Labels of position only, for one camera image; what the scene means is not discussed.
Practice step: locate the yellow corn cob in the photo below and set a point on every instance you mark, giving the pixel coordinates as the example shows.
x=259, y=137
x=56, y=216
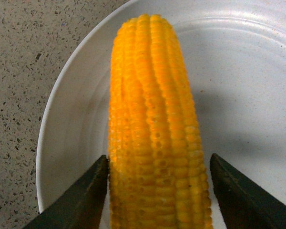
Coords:
x=158, y=178

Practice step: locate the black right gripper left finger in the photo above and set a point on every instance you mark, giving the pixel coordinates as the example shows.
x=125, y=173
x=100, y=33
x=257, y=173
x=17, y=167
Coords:
x=81, y=205

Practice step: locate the light blue plate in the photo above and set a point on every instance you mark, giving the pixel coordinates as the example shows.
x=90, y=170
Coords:
x=235, y=56

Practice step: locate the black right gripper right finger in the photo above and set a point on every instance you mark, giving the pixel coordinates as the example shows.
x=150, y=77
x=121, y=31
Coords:
x=242, y=202

